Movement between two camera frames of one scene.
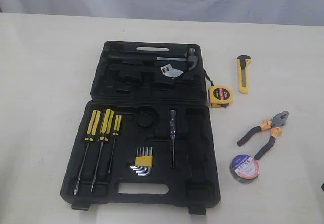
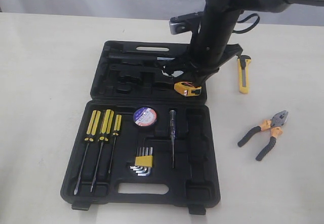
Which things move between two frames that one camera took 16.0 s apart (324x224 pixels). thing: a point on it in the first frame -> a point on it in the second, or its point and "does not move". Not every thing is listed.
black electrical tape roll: (243, 169) -> (145, 116)
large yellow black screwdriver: (92, 128) does not move
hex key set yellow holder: (143, 160) does not move
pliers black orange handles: (275, 125) does not move
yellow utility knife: (244, 62) does not move
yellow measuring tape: (218, 96) -> (187, 88)
